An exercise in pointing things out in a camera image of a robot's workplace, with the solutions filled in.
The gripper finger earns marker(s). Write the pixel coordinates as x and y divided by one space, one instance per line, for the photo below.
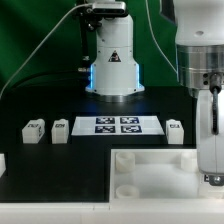
216 180

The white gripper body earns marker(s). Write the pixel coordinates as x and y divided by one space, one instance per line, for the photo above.
210 147

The white square tabletop panel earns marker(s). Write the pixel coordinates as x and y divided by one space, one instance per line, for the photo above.
138 174

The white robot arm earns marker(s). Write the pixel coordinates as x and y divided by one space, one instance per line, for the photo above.
199 44

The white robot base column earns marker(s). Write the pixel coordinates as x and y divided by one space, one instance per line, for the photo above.
114 75

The white sheet with tags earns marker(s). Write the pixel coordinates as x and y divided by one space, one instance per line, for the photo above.
117 125

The white block left edge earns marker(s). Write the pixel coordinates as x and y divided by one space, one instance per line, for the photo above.
2 164

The black camera on stand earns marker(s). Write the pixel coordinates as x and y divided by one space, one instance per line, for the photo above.
103 8

